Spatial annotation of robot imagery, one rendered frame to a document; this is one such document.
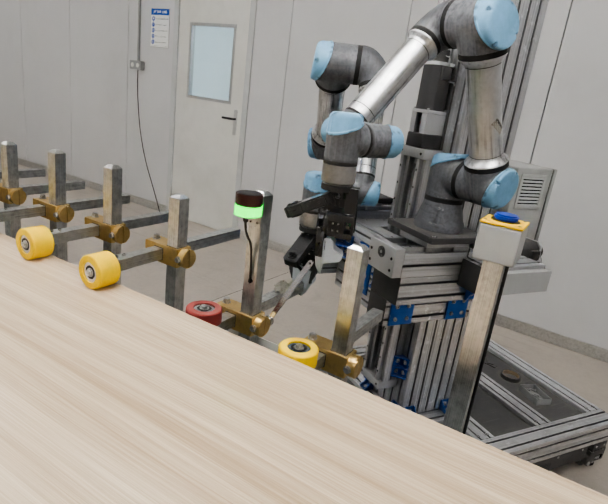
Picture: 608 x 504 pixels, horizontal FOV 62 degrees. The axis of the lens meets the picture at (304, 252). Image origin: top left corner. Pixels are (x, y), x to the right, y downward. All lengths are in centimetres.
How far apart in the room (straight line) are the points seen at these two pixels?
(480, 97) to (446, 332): 97
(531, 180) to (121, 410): 158
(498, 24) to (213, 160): 385
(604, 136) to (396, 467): 296
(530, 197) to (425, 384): 81
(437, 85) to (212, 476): 140
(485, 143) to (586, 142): 215
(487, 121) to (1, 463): 122
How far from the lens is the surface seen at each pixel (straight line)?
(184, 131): 516
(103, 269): 121
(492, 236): 90
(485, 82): 137
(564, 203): 357
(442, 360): 209
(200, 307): 114
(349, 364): 109
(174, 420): 81
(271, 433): 80
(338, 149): 108
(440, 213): 155
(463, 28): 134
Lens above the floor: 139
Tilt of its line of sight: 18 degrees down
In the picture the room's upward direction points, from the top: 8 degrees clockwise
